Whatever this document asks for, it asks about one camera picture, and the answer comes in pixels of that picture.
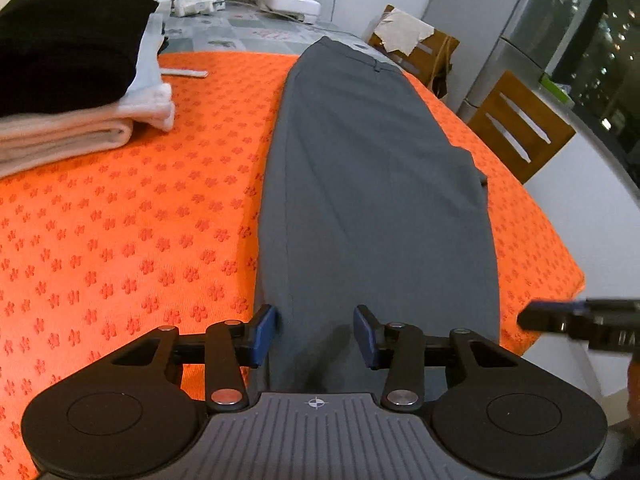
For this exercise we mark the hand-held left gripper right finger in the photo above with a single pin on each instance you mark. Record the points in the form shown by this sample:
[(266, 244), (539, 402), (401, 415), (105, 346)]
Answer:
[(365, 335)]

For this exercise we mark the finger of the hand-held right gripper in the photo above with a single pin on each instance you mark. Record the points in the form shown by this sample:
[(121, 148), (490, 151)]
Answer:
[(545, 316)]

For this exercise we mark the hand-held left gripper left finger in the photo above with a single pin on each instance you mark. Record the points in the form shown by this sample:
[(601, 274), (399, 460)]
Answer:
[(262, 332)]

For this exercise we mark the grey pants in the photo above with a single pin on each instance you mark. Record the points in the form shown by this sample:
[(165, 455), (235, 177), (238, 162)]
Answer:
[(375, 185)]

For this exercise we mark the orange patterned mat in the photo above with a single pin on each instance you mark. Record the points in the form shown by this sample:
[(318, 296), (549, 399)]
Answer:
[(125, 210)]

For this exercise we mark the wooden slatted chair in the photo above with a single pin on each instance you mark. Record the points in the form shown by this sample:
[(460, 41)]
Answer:
[(545, 125)]

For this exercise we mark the white light-blue garment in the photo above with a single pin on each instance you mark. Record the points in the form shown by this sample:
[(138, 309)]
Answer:
[(150, 95)]

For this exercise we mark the dark window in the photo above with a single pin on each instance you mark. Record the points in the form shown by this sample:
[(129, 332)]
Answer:
[(610, 60)]

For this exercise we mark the white flat strip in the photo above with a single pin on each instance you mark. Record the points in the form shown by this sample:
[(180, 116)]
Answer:
[(185, 73)]

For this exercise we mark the wooden chair with cloth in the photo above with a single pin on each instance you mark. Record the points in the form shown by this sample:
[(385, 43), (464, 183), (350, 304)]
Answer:
[(440, 55)]

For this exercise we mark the pinkish folded towel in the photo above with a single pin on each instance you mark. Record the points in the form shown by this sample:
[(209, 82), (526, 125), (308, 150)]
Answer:
[(60, 135)]

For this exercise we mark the grey refrigerator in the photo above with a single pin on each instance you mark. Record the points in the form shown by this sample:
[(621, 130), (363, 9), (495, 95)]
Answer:
[(525, 25)]

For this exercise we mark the checked tablecloth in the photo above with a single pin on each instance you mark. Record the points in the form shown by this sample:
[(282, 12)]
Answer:
[(240, 30)]

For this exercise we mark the torn paper sheet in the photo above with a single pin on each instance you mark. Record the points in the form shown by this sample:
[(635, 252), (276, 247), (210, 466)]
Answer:
[(402, 27)]

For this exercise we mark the white power adapter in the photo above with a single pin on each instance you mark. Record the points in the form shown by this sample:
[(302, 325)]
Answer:
[(290, 5)]

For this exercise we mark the white power strip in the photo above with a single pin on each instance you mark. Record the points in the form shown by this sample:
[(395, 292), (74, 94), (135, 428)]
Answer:
[(197, 4)]

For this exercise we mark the black folded garment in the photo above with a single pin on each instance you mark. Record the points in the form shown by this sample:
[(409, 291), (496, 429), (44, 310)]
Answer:
[(65, 35)]

